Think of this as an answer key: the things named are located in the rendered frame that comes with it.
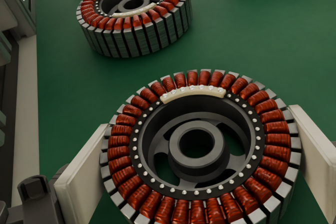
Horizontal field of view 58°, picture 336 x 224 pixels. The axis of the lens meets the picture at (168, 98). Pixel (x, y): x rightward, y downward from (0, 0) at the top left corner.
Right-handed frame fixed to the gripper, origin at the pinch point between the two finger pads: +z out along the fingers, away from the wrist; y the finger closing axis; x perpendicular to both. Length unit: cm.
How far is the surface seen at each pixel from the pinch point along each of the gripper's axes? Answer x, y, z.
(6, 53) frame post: 6.3, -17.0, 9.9
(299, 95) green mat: 0.7, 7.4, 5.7
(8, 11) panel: 10.0, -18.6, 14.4
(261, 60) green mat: 2.8, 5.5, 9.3
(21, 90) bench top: 2.7, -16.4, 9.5
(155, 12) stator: 7.8, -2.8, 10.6
